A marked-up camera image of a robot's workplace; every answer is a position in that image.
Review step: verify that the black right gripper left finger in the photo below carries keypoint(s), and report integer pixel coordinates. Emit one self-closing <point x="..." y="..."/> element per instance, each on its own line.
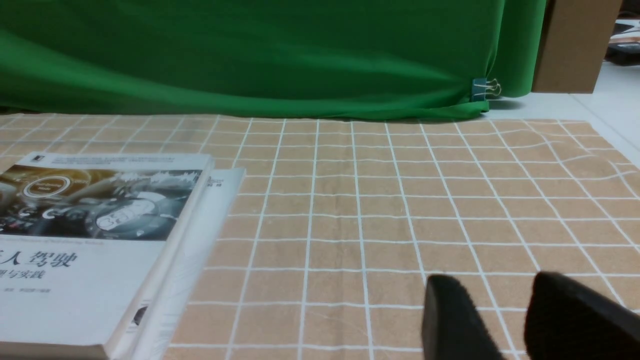
<point x="452" y="328"/>

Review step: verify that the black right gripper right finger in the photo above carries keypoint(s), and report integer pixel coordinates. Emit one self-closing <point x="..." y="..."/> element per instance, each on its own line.
<point x="566" y="320"/>

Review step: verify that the orange checkered tablecloth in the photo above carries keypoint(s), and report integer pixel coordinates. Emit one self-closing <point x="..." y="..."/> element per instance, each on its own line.
<point x="338" y="224"/>

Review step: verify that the teal binder clip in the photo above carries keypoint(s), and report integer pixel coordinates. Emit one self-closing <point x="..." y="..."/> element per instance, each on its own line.
<point x="482" y="88"/>

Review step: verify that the bottom white book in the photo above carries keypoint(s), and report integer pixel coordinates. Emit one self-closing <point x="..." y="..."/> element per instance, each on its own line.
<point x="163" y="317"/>

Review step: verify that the white book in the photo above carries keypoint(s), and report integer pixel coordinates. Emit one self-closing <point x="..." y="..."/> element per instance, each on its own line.
<point x="163" y="317"/>
<point x="206" y="221"/>

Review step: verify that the green backdrop cloth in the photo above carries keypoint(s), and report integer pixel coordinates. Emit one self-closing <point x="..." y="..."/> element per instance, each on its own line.
<point x="376" y="60"/>

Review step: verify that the brown cardboard box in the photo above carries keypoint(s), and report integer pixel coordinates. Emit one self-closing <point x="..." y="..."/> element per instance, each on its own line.
<point x="574" y="39"/>

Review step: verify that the middle white book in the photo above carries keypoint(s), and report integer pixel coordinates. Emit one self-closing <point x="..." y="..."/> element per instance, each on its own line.
<point x="206" y="221"/>

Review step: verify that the top self-driving textbook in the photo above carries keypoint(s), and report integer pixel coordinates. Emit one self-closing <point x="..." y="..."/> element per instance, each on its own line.
<point x="86" y="239"/>

